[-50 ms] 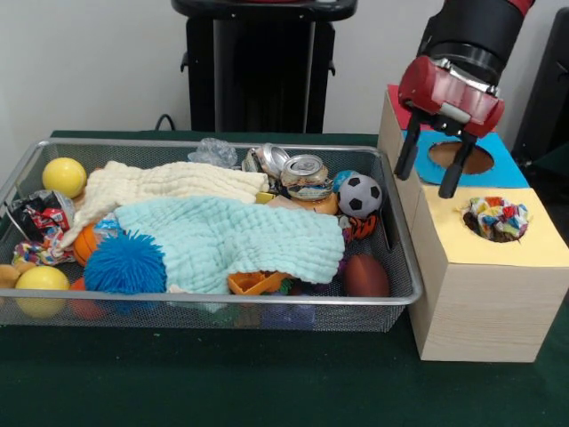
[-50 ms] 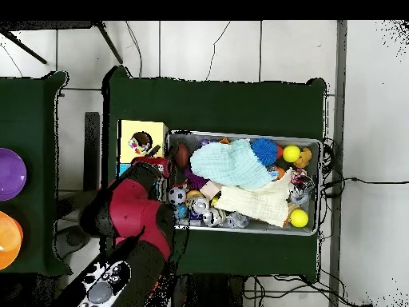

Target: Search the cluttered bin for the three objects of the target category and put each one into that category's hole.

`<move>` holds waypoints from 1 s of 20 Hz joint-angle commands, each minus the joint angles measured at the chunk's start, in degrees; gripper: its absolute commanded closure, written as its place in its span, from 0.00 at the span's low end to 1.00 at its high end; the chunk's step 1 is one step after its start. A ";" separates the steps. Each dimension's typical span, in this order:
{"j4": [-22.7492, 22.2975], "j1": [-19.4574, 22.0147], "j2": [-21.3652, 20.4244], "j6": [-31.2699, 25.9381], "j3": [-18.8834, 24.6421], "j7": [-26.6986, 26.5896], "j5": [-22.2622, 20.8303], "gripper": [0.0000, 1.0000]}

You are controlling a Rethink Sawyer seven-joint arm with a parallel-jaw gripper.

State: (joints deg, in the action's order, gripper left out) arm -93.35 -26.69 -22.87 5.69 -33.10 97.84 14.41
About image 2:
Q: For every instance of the blue spiky ball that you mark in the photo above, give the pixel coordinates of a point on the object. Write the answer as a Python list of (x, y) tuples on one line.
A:
[(264, 151)]

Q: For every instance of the shallow mesh bin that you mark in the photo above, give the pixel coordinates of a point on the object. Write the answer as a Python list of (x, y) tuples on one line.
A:
[(255, 229)]

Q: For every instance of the cream muslin cloth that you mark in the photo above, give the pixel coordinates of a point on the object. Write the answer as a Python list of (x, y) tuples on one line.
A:
[(258, 201)]

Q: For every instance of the light blue muslin cloth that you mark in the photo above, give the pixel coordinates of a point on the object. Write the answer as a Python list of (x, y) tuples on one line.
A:
[(230, 164)]

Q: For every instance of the small soccer ball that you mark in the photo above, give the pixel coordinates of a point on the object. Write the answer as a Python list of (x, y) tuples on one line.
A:
[(177, 196)]

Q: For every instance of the orange plastic bowl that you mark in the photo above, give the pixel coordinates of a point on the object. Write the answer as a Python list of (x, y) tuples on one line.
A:
[(9, 240)]

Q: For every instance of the purple plastic bowl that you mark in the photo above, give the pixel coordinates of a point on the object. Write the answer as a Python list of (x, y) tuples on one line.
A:
[(11, 174)]

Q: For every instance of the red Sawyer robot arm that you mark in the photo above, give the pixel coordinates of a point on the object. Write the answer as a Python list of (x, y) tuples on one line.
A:
[(134, 211)]

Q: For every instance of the yellow ball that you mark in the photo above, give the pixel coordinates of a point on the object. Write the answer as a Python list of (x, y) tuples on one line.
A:
[(298, 217), (291, 153)]

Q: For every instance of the brown toy football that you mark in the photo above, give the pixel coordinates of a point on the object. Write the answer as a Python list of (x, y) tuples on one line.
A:
[(182, 156)]

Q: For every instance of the colourful patterned cloth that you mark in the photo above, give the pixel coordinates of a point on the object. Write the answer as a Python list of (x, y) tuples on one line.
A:
[(137, 147)]

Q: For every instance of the black tripod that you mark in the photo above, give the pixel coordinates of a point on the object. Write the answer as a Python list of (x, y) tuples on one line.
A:
[(109, 42)]

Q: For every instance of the crushed can with printed label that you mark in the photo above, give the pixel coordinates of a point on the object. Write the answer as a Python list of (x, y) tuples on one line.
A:
[(200, 203)]

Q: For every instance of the dark green side tablecloth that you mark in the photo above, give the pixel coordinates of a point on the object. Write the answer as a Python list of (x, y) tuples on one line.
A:
[(32, 121)]

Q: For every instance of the crushed silver can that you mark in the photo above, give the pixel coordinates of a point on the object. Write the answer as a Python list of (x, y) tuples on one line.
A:
[(212, 218)]

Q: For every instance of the small blue globe ball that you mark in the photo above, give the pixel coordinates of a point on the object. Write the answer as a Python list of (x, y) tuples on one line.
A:
[(181, 211)]

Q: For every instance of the wooden box with three holes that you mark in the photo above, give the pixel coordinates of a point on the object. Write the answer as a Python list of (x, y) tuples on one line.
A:
[(127, 128)]

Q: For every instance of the black upright panel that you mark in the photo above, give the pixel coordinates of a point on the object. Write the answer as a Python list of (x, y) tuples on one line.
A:
[(92, 144)]

